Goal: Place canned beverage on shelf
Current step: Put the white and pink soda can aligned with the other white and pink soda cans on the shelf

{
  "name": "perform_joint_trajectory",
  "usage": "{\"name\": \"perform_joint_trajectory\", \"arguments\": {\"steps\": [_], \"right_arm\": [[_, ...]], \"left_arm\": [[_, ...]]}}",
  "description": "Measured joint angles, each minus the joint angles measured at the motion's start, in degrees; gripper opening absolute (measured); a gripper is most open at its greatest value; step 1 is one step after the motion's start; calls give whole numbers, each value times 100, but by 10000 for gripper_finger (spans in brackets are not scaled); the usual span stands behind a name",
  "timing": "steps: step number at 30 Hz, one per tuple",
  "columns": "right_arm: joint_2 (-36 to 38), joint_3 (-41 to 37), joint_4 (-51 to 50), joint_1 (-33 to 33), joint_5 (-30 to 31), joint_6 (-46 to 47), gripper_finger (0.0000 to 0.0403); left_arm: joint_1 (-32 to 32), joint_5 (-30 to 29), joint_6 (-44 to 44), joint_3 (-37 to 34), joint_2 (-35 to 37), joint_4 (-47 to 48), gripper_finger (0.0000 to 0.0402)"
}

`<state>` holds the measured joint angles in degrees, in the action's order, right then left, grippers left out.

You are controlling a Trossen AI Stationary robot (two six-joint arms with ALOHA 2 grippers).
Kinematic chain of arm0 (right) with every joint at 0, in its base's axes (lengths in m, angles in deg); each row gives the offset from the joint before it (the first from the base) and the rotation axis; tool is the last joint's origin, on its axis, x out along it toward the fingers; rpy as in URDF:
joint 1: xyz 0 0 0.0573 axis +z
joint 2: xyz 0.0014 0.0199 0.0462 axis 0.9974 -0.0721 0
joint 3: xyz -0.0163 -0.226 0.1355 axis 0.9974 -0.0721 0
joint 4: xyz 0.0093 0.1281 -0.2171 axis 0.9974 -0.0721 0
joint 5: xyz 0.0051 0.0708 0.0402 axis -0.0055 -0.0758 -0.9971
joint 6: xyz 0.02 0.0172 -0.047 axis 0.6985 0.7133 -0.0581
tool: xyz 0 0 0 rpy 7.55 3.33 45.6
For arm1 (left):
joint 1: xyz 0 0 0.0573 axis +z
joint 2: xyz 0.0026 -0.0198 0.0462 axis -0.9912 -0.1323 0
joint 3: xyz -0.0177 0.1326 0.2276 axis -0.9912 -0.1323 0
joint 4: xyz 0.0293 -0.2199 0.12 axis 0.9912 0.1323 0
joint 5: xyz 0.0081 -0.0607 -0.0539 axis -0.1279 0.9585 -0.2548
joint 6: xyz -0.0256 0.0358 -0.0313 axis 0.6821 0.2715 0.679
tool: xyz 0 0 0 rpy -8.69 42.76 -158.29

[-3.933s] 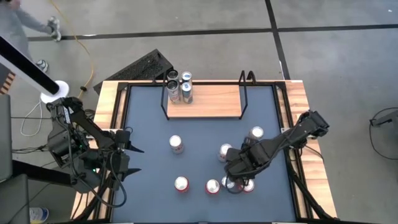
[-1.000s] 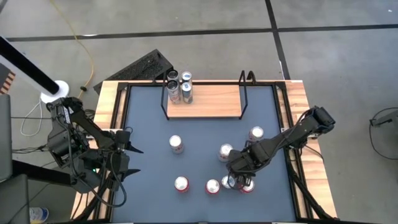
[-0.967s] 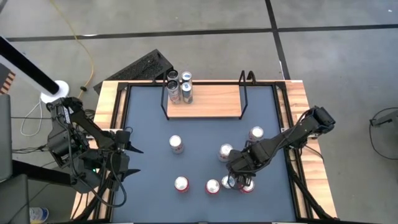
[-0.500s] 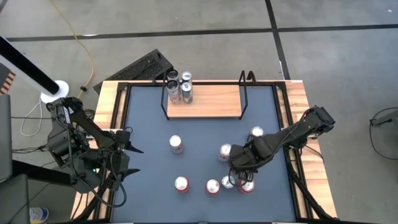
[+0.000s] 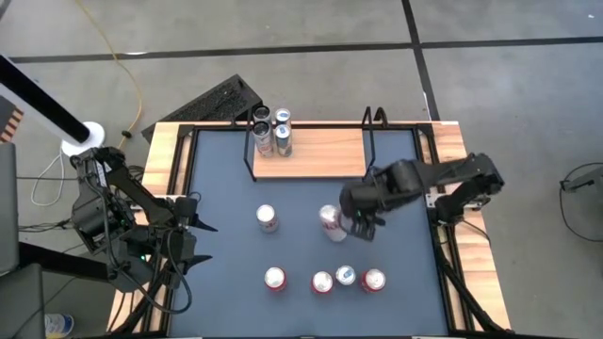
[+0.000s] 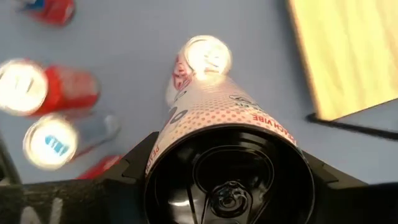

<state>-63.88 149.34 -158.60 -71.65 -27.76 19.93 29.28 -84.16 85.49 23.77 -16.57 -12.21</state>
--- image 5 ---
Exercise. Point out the grey metal floor stand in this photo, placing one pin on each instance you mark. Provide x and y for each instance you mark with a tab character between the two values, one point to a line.
586	181

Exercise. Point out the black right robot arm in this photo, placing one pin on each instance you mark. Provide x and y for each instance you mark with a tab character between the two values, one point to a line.
452	174

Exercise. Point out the black pole white round base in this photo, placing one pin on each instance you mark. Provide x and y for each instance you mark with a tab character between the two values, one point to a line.
47	101

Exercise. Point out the black perforated metal case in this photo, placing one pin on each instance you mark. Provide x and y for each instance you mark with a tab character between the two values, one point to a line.
212	101

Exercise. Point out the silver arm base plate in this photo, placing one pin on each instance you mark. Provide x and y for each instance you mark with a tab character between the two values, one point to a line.
477	201

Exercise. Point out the orange black striped panel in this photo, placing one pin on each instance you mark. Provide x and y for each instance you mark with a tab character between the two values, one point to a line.
11	123

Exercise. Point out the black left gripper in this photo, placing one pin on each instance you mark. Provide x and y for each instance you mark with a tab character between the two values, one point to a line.
184	242

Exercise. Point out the silver Diet Coke can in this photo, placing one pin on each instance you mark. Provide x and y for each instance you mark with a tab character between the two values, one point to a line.
332	221
266	214

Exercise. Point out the red Fanta strawberry can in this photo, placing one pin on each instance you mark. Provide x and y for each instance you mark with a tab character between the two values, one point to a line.
322	281
373	278
275	278

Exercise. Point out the black aluminium table frame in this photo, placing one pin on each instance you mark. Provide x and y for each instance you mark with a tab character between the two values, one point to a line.
216	126

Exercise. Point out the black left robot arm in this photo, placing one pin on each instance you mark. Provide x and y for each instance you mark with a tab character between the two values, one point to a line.
127	188

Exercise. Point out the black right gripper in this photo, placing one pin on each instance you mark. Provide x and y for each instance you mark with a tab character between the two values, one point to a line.
363	200

